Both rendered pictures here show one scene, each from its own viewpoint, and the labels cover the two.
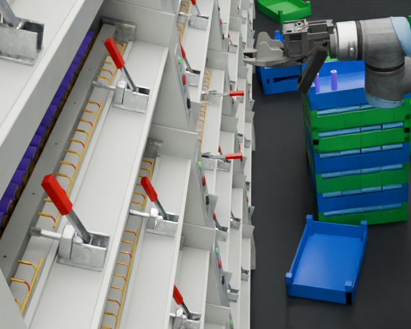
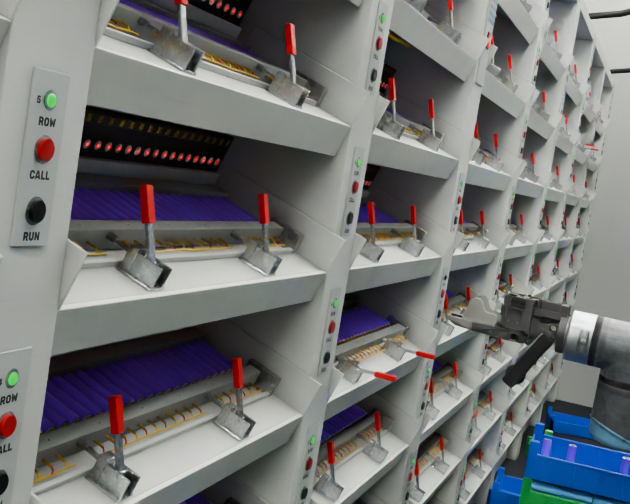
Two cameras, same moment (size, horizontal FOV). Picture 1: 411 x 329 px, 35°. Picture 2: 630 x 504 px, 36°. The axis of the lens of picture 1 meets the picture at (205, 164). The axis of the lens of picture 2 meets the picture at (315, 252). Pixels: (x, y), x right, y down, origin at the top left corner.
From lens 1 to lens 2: 61 cm
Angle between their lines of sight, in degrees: 30
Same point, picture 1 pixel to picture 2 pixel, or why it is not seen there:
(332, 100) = (557, 473)
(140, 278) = (208, 263)
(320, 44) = (547, 327)
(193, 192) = (313, 320)
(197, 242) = (293, 396)
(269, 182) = not seen: outside the picture
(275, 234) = not seen: outside the picture
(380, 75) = (612, 391)
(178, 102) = (337, 195)
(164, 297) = (222, 281)
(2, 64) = not seen: outside the picture
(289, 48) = (507, 317)
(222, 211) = (347, 482)
